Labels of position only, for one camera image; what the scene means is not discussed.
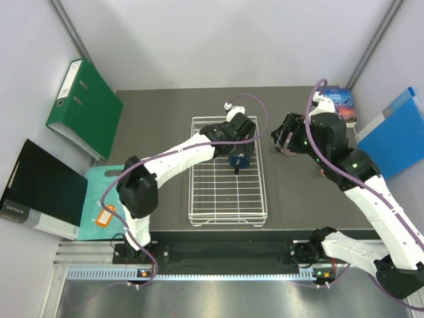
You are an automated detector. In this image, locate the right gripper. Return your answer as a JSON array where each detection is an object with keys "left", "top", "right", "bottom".
[{"left": 271, "top": 112, "right": 327, "bottom": 166}]

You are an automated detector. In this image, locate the Jane Eyre book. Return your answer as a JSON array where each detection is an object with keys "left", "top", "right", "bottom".
[{"left": 323, "top": 87, "right": 357, "bottom": 129}]

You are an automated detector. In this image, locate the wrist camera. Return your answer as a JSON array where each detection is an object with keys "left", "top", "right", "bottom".
[
  {"left": 309, "top": 91, "right": 336, "bottom": 117},
  {"left": 224, "top": 102, "right": 245, "bottom": 122}
]

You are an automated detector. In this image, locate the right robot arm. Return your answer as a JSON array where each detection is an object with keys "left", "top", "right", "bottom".
[{"left": 271, "top": 113, "right": 423, "bottom": 299}]

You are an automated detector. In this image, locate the blue folder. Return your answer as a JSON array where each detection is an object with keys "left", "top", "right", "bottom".
[{"left": 356, "top": 87, "right": 423, "bottom": 180}]

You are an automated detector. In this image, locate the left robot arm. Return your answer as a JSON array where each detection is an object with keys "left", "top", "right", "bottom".
[{"left": 117, "top": 113, "right": 256, "bottom": 263}]

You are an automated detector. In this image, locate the dark blue mug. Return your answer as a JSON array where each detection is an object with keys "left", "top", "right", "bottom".
[{"left": 228, "top": 153, "right": 251, "bottom": 175}]

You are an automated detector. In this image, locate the black clip file folder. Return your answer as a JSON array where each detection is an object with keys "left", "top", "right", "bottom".
[{"left": 1, "top": 140, "right": 87, "bottom": 240}]

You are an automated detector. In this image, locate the teal shirt folding board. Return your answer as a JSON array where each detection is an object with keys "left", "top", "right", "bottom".
[{"left": 77, "top": 165, "right": 125, "bottom": 240}]

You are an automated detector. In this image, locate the white wire dish rack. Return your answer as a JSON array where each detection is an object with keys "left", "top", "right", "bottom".
[{"left": 187, "top": 115, "right": 268, "bottom": 228}]

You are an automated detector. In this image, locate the slotted cable duct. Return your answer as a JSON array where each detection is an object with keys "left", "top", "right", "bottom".
[{"left": 66, "top": 267, "right": 332, "bottom": 282}]

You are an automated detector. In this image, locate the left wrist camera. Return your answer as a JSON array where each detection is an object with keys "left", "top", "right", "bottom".
[{"left": 224, "top": 102, "right": 245, "bottom": 122}]

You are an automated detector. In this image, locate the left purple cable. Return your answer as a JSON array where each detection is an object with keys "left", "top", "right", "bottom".
[{"left": 100, "top": 94, "right": 269, "bottom": 289}]

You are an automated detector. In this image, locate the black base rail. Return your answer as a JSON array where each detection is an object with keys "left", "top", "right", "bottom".
[{"left": 112, "top": 230, "right": 325, "bottom": 273}]

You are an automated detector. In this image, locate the lilac ceramic mug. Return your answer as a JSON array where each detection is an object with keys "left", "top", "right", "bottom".
[{"left": 280, "top": 132, "right": 297, "bottom": 157}]

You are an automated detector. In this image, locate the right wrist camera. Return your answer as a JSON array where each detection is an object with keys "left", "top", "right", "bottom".
[{"left": 309, "top": 91, "right": 336, "bottom": 117}]

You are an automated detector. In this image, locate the green lever arch binder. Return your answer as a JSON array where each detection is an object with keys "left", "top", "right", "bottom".
[{"left": 46, "top": 58, "right": 123, "bottom": 161}]

